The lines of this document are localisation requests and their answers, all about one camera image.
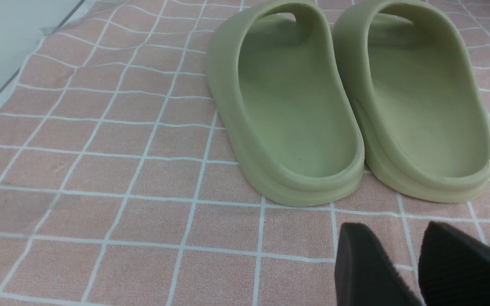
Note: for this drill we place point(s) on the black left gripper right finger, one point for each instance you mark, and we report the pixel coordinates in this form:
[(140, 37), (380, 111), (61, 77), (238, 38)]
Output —
[(454, 268)]

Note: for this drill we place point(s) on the pink checkered tablecloth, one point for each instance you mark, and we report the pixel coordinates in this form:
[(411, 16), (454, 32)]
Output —
[(118, 186)]

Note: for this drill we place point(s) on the green slide slipper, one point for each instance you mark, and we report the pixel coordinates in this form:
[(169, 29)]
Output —
[(410, 82), (272, 73)]

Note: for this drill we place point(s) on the green left slide slipper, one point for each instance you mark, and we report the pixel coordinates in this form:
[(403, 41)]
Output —
[(272, 73)]

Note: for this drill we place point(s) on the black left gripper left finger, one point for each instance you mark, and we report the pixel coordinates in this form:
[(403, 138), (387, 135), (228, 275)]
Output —
[(364, 274)]

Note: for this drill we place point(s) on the green right slide slipper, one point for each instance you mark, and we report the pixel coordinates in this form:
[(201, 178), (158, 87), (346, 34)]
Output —
[(410, 82)]

